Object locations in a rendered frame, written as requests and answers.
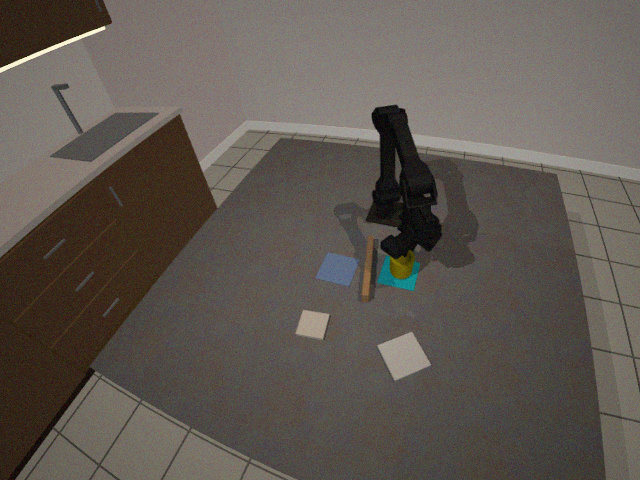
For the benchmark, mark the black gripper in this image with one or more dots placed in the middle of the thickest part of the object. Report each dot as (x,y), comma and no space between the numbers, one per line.
(400,244)

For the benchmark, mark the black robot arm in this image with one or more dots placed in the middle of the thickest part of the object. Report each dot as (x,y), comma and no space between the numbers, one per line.
(415,178)

